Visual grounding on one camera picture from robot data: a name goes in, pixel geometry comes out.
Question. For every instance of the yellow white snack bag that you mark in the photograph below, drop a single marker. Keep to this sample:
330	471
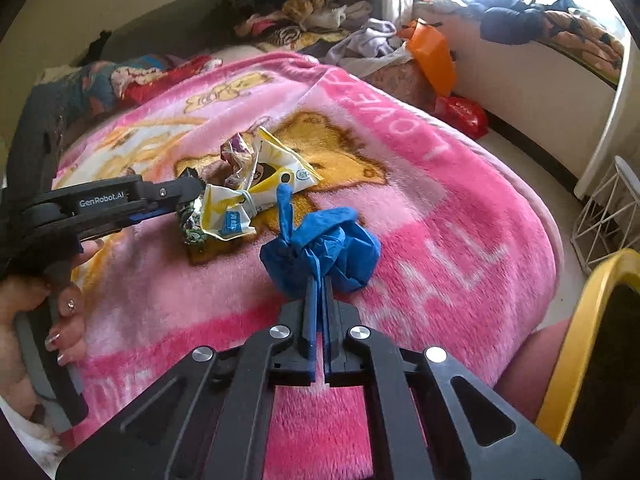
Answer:
280	160

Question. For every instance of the red plastic bag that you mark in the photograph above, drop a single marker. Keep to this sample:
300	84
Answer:
462	115

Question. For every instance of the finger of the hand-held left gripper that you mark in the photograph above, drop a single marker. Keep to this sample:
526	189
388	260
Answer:
150	214
175	190

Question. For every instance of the brown patterned bedding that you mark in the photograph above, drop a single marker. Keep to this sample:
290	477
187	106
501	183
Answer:
400	80

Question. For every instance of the dark green foil wrapper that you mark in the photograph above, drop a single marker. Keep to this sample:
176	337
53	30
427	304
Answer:
190	225

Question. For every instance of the red patterned cloth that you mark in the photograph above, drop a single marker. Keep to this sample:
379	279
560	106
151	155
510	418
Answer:
150	85

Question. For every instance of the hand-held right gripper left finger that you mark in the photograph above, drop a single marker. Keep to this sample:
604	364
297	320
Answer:
310	310

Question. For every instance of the yellow rimmed chair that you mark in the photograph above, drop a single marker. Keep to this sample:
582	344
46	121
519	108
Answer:
570	340

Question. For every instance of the blue plastic bag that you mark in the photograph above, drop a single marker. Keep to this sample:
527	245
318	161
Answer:
345	250

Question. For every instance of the yellow white blue-label wrapper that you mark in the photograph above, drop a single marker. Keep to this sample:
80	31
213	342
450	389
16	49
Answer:
225	210

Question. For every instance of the dark grey patterned cloth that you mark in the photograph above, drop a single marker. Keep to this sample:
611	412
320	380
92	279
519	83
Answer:
50	110

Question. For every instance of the black cloth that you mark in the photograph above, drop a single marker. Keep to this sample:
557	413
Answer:
97	47

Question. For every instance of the crumpled silver wrapper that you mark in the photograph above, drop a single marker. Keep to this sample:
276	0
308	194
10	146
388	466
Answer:
240	155

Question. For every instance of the dark blue clothes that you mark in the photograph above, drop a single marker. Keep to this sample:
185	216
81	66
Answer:
505	20

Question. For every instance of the lavender garment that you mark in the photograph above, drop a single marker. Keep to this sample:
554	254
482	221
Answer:
370	35

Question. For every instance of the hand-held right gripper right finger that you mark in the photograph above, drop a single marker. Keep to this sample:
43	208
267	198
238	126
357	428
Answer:
327	320

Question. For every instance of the orange bag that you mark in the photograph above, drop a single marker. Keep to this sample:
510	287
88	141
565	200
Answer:
432	55

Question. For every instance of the pile of mixed clothes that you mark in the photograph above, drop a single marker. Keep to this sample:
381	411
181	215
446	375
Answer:
310	15

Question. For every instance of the person's left hand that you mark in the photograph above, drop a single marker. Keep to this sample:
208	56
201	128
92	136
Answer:
67	305

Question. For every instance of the pink printed fleece blanket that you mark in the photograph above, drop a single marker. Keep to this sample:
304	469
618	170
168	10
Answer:
425	185

